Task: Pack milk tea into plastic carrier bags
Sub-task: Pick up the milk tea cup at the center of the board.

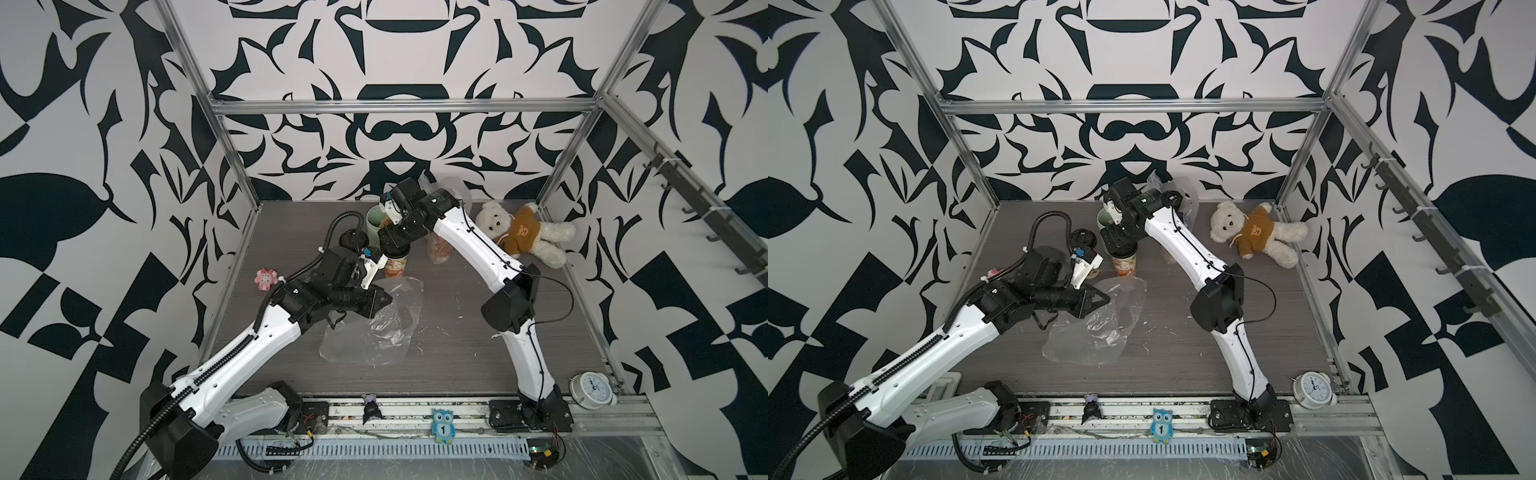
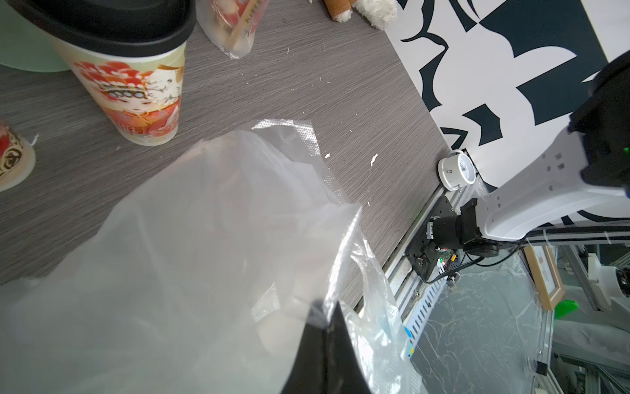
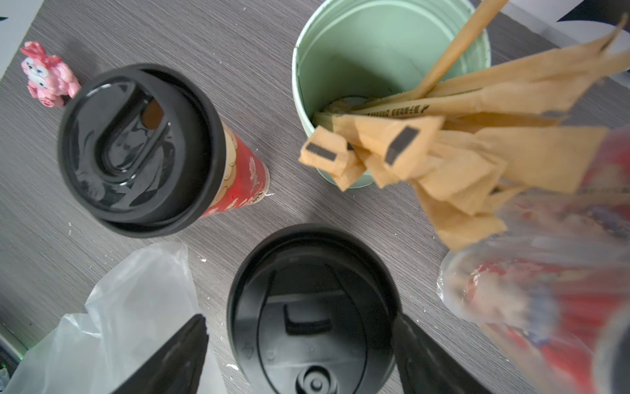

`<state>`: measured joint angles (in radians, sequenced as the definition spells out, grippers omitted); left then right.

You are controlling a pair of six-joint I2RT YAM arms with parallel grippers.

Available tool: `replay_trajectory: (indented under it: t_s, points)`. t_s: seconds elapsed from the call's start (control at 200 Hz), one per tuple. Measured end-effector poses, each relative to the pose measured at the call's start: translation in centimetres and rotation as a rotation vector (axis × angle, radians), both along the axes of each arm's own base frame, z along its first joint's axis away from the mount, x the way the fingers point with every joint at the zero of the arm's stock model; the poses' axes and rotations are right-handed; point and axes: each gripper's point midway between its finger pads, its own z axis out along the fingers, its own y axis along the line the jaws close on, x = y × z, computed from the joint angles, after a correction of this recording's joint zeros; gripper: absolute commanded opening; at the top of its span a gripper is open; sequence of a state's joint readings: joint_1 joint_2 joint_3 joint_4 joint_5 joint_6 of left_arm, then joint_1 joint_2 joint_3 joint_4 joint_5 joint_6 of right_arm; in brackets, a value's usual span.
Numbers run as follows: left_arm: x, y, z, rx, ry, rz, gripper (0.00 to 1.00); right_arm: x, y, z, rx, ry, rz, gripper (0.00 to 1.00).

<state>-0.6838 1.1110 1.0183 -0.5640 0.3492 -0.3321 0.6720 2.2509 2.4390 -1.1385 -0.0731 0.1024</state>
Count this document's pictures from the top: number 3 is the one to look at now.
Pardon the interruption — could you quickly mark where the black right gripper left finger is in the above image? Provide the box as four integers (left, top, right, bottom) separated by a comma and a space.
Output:
113, 314, 208, 394

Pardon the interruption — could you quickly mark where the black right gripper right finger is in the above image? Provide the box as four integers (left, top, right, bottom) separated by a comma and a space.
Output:
392, 314, 490, 394

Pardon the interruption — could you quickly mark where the pale milk tea cup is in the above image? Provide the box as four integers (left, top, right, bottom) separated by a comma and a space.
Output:
226, 224, 401, 393

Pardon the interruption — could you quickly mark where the clear plastic carrier bag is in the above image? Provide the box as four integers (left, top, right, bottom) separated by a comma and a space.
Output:
437, 127, 629, 393

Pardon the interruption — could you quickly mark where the red milk tea cup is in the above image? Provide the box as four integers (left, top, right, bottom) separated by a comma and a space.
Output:
57, 63, 270, 238

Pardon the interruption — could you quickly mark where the bundle of paper straws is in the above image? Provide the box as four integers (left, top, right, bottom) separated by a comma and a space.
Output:
300, 1, 629, 251

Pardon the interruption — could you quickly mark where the pink plush toy figure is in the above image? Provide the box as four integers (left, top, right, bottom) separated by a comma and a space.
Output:
21, 41, 81, 108

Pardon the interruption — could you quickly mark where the green straw holder cup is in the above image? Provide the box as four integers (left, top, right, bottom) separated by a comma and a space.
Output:
291, 0, 492, 190

